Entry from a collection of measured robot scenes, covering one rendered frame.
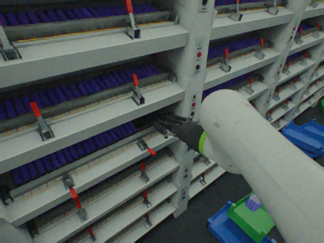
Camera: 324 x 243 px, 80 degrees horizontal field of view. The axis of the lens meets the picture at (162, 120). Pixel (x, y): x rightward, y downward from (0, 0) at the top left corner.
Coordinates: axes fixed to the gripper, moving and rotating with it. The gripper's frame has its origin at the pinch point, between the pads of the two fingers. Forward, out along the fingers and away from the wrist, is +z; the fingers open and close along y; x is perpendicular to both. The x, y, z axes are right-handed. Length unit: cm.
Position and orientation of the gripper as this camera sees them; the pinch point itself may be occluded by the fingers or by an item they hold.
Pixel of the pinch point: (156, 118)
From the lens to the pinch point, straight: 75.6
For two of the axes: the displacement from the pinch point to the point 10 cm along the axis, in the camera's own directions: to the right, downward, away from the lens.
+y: -7.8, 3.7, -5.1
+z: -6.1, -2.6, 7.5
